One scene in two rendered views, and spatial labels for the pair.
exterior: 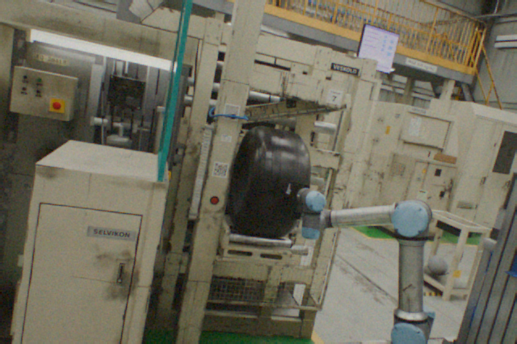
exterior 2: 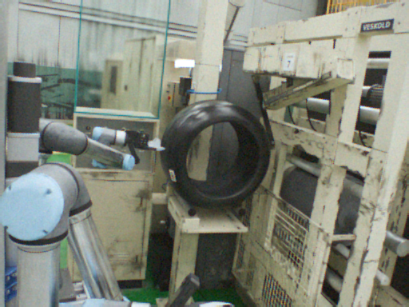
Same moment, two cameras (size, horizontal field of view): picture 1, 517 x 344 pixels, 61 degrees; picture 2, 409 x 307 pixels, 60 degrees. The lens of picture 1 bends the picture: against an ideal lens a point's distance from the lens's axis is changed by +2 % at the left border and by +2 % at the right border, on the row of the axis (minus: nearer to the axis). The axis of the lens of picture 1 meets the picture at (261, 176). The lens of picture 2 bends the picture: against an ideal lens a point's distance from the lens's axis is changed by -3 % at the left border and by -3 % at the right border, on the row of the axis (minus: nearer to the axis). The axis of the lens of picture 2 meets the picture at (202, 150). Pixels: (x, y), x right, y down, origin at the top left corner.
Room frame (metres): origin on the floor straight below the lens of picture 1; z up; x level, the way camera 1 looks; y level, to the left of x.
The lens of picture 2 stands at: (2.10, -2.00, 1.59)
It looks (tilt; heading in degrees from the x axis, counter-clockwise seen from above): 11 degrees down; 87
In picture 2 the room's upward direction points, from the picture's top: 7 degrees clockwise
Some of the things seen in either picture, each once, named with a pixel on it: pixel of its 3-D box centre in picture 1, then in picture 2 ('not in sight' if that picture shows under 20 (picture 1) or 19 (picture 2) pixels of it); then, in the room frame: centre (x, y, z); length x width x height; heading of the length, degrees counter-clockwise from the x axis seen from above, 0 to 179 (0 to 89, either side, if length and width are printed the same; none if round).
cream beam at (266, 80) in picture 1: (290, 86); (287, 63); (2.59, -0.06, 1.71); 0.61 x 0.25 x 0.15; 105
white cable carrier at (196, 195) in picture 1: (201, 171); not in sight; (2.13, 0.30, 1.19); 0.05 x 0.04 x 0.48; 15
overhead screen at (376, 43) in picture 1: (376, 49); not in sight; (6.24, -1.20, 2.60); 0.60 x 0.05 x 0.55; 116
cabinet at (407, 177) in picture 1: (414, 196); not in sight; (6.78, -2.43, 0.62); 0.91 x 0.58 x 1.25; 116
